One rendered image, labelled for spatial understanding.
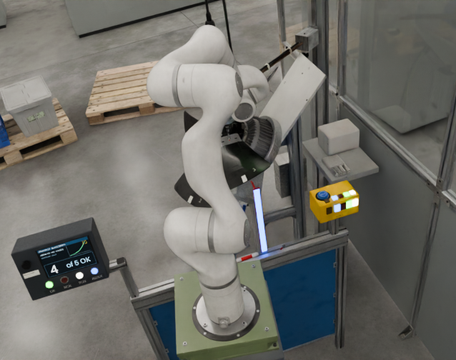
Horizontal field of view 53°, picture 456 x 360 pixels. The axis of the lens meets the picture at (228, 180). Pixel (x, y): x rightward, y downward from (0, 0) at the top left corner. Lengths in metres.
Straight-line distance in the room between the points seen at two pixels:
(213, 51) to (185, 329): 0.84
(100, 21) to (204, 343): 6.27
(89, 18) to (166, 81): 6.24
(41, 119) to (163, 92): 3.61
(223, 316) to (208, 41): 0.80
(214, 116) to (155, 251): 2.21
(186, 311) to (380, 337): 1.37
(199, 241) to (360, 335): 1.60
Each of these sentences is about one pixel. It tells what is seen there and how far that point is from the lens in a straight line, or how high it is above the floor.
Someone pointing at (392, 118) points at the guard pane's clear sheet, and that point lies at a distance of 2.12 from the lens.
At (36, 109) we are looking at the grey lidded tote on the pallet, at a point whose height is 0.39.
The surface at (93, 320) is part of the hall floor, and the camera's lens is 2.96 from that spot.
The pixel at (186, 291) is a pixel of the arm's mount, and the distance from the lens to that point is 1.58.
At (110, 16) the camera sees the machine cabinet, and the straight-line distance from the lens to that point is 7.31.
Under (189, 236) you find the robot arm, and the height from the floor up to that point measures 1.40.
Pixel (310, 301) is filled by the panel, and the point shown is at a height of 0.46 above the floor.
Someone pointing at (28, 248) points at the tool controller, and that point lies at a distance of 1.59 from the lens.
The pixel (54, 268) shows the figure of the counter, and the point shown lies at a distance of 1.61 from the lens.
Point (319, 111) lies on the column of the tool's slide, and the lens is 2.47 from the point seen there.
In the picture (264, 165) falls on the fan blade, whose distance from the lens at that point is 1.72.
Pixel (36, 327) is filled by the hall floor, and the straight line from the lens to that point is 3.11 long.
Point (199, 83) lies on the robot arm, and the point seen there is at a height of 1.77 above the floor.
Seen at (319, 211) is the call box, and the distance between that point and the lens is 1.72.
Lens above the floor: 2.23
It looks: 38 degrees down
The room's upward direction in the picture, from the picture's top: 10 degrees counter-clockwise
